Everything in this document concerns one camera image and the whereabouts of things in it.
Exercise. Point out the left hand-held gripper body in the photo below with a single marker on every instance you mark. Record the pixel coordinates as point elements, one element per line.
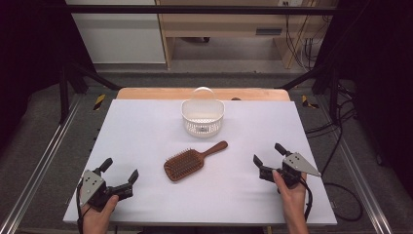
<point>92,188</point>

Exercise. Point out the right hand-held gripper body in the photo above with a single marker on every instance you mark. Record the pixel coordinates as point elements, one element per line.
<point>293,167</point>

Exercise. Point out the brown wooden hairbrush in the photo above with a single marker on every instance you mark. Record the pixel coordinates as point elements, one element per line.
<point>191,161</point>

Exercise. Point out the white plastic basket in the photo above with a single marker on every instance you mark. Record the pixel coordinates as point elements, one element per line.
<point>203,120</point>

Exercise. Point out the person's right hand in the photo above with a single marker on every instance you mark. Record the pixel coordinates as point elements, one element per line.
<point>292,195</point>

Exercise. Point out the person's left hand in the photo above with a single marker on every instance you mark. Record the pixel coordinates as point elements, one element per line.
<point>99,217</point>

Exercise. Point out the yellow black tape strip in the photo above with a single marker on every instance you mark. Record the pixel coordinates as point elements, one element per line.
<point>99,102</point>
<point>307,102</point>

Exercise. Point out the white table cover sheet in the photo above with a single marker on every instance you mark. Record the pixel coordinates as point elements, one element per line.
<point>207,195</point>

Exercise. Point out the light wooden table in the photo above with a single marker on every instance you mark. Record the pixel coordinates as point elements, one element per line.
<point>156,93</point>

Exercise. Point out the black curtain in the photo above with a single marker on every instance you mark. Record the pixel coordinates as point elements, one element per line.
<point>380,81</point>
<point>29,58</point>

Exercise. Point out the white cabinet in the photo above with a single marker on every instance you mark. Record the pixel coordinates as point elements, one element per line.
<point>120,35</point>

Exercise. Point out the light wooden desk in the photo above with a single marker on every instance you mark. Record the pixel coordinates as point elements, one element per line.
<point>227,22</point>

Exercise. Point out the aluminium floor rail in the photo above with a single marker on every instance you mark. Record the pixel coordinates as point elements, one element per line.
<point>39,162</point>
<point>363,188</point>

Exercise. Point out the black metal frame stand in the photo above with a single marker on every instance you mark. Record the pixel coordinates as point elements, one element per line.
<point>332,94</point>
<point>65,94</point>

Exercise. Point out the black horizontal frame bar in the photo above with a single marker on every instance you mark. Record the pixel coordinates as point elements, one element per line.
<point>195,9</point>

